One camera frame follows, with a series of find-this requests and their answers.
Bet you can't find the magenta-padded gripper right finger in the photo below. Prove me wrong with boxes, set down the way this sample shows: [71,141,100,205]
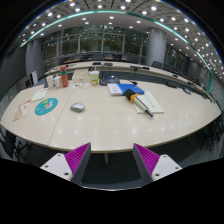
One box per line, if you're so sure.
[132,143,183,185]

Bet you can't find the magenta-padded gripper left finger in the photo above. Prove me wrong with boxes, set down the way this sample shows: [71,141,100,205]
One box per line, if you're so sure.
[40,142,92,185]

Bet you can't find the silver grey computer mouse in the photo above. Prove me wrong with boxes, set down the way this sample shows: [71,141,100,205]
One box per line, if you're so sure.
[69,102,86,114]

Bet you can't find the round teal cartoon mouse pad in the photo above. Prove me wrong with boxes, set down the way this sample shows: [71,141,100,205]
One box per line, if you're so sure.
[34,97,59,117]

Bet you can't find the white paper sheet green lines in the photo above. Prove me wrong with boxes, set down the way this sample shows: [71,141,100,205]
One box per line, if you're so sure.
[134,91,165,115]

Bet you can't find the colourful sticker sheet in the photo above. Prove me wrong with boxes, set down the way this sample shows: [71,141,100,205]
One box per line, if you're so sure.
[72,82,90,90]

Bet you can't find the red and white fan leaflet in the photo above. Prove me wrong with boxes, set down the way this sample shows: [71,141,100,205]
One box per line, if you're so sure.
[12,99,32,122]

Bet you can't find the white printed document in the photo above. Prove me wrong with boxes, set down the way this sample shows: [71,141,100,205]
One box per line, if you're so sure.
[30,88,49,103]

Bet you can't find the blue book with white spine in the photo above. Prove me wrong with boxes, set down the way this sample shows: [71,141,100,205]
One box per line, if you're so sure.
[107,83,146,97]

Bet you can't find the white lidded mug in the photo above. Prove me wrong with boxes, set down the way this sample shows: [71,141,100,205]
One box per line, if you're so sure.
[53,75,63,89]

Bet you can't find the stack of white paper cups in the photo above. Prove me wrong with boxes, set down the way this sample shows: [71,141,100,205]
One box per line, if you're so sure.
[46,75,55,89]

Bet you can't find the red drink bottle green band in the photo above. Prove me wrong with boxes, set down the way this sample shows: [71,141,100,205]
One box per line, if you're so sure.
[59,65,70,89]

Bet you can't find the printed paper cup with straw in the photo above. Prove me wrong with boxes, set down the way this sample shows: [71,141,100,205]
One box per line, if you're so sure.
[89,70,101,87]

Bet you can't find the beige cardboard box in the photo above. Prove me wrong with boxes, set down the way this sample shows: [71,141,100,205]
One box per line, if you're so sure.
[71,69,91,84]

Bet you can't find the dark conference microphone unit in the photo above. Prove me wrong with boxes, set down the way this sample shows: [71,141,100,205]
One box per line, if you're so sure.
[99,75,121,87]

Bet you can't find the white standing board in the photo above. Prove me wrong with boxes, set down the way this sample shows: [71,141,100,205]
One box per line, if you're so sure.
[31,70,40,86]

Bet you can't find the black office chairs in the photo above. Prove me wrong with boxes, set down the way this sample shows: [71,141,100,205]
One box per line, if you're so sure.
[59,52,209,88]

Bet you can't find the curved conference desk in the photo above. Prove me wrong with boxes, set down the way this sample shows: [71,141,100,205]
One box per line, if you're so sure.
[44,60,214,101]

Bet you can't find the ceiling lights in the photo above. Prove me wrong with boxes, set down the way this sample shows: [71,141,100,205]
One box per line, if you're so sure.
[19,0,223,73]

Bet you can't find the black handheld microphone orange ring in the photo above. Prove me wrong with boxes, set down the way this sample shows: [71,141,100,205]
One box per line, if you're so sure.
[123,88,155,118]

